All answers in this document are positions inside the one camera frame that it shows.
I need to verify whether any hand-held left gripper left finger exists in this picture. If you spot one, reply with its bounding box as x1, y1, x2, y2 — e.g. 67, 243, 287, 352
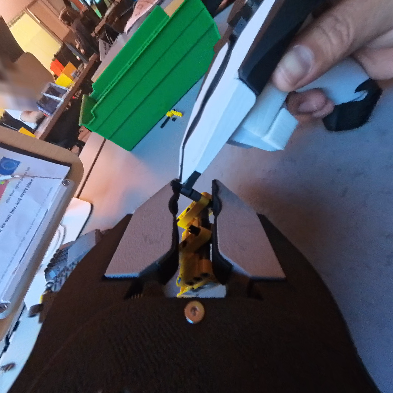
104, 178, 182, 285

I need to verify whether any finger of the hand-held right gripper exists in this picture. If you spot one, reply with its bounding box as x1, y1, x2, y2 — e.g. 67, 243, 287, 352
179, 43, 231, 182
182, 0, 277, 188

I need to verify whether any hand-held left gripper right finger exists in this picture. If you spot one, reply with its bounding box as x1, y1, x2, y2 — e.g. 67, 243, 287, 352
211, 179, 287, 285

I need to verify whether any yellow toy brick assembly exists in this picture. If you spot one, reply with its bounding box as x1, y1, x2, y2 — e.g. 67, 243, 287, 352
171, 180, 221, 297

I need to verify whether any grey desk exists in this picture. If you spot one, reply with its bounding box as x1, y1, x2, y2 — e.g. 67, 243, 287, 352
0, 0, 393, 393

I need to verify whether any person's right hand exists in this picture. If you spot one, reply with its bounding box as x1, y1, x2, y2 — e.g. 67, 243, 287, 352
273, 0, 393, 126

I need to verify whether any yellow black brick piece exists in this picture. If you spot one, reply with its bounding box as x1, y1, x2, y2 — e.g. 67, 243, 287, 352
160, 109, 183, 128

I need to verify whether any green plastic bin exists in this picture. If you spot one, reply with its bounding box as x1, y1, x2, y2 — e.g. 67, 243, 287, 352
79, 0, 221, 151

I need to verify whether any grey yellow toy brick vehicle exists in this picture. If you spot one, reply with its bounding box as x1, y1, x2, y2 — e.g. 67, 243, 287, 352
40, 230, 102, 307

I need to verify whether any wood-edged grey table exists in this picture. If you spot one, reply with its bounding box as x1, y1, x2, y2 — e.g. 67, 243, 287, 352
92, 0, 188, 80

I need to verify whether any dark wooden table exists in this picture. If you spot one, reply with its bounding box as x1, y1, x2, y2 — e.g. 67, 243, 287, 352
35, 54, 102, 140

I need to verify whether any patterned paper sheet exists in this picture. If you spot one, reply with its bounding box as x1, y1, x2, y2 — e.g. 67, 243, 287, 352
124, 0, 163, 33

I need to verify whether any printed instruction sheet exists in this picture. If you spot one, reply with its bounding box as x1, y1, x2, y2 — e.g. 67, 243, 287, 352
0, 147, 72, 295

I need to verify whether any yellow storage box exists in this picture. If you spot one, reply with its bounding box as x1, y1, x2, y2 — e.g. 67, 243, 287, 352
55, 61, 77, 88

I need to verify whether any clear acrylic box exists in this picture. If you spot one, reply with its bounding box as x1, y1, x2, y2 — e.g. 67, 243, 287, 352
37, 82, 69, 115

